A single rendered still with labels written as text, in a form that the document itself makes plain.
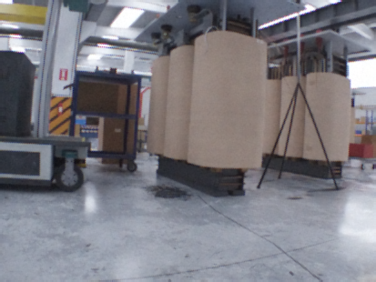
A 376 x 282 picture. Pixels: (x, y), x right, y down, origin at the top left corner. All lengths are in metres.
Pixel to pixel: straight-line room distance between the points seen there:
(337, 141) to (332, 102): 0.43
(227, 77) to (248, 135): 0.40
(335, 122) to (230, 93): 1.75
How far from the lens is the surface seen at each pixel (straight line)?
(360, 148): 5.30
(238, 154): 1.98
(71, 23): 13.18
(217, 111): 1.93
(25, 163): 1.87
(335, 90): 3.48
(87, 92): 2.93
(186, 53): 2.40
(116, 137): 3.53
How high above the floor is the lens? 0.41
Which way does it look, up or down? 1 degrees down
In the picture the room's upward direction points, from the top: 4 degrees clockwise
